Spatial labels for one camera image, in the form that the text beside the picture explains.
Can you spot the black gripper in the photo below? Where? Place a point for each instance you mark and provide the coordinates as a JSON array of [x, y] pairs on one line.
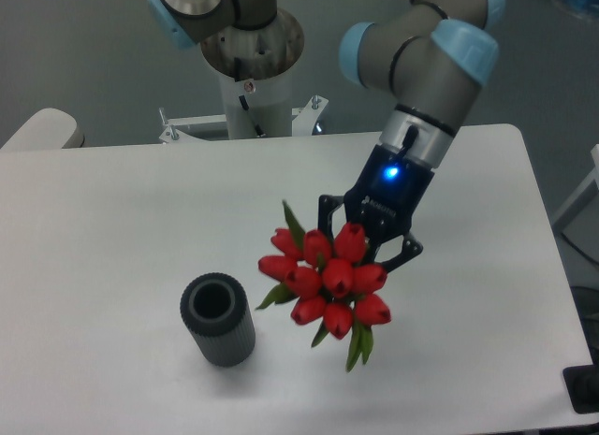
[[382, 201]]

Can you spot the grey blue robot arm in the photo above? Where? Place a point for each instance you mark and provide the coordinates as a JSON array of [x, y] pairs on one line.
[[434, 60]]

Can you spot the black box at table edge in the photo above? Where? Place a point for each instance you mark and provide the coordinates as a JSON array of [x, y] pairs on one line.
[[582, 387]]

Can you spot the dark grey ribbed vase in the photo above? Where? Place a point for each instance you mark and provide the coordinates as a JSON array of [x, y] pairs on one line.
[[215, 310]]

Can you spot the red tulip bouquet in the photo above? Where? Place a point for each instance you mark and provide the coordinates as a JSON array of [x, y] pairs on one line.
[[329, 280]]

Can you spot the white chair armrest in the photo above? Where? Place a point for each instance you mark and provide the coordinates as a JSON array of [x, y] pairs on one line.
[[47, 129]]

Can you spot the white furniture at right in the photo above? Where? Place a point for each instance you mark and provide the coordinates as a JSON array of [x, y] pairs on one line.
[[579, 199]]

